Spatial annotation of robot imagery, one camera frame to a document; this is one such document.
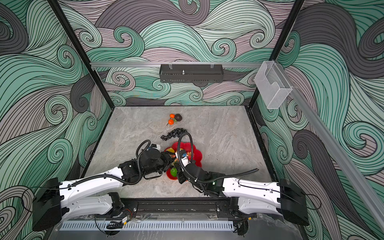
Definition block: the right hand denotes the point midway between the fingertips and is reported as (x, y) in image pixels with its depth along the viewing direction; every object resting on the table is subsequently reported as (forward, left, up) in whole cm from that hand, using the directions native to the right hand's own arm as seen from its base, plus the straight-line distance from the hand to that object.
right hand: (175, 165), depth 73 cm
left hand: (+4, -2, +1) cm, 4 cm away
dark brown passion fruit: (+42, +2, -13) cm, 44 cm away
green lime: (0, +1, -9) cm, 9 cm away
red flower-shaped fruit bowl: (+12, -12, -13) cm, 21 cm away
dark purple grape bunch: (+26, +4, -11) cm, 29 cm away
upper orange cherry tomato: (+44, +7, -14) cm, 47 cm away
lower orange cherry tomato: (+39, +7, -14) cm, 43 cm away
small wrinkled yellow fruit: (+13, +5, -9) cm, 16 cm away
